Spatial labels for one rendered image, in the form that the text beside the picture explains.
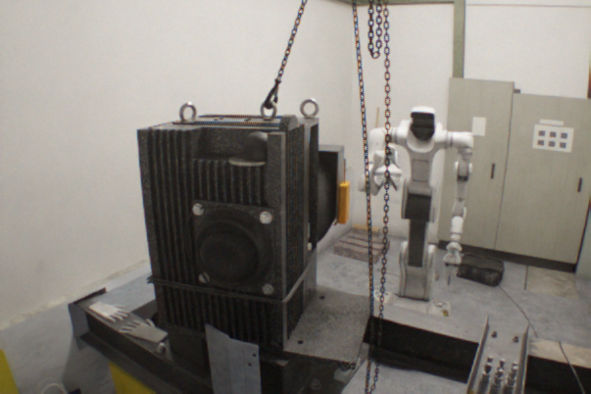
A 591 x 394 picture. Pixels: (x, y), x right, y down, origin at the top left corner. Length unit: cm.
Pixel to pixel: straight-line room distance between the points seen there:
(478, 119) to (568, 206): 117
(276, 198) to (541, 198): 323
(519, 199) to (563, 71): 126
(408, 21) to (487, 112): 124
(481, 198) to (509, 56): 138
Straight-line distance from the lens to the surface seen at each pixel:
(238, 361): 124
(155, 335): 193
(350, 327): 153
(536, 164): 402
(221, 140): 130
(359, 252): 404
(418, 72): 433
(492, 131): 399
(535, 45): 420
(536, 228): 418
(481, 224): 420
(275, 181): 115
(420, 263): 266
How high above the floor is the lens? 178
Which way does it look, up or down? 14 degrees down
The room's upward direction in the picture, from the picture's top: straight up
